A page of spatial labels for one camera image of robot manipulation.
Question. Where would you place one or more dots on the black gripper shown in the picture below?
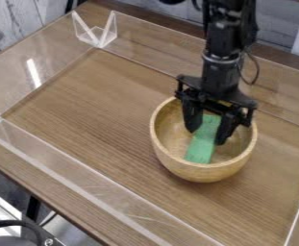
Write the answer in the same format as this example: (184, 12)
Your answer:
(230, 103)

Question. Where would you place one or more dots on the green rectangular block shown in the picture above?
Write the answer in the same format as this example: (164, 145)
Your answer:
(202, 144)

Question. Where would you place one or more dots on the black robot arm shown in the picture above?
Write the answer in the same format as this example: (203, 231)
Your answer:
(230, 31)

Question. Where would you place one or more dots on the wooden brown bowl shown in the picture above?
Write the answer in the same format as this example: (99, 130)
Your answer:
(169, 139)

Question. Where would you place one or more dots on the black table leg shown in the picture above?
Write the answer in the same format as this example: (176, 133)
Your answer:
(33, 208)

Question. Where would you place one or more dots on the clear acrylic corner bracket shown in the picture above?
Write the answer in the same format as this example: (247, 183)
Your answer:
(97, 37)

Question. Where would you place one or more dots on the clear acrylic barrier wall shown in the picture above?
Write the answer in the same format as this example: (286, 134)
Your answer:
(75, 110)

